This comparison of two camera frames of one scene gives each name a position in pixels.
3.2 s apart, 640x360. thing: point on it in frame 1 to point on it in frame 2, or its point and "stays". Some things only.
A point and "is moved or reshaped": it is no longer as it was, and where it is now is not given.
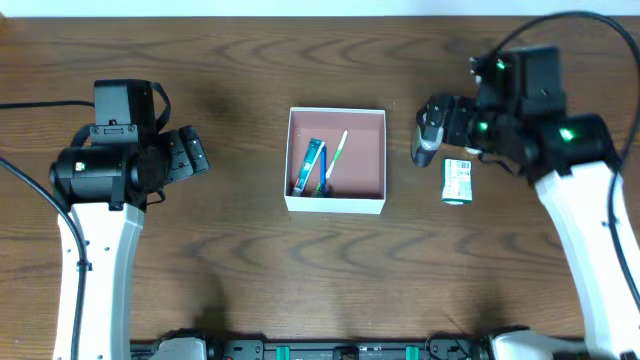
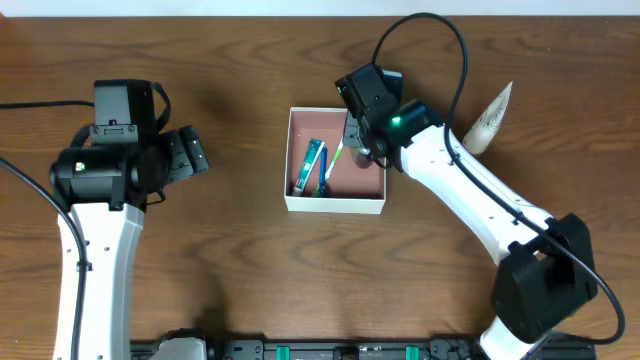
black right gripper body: [447, 121] to [351, 133]
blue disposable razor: [323, 171] stays
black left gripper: [179, 157] stays
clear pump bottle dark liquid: [426, 142] is moved or reshaped
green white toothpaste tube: [314, 148] stays
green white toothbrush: [343, 140] stays
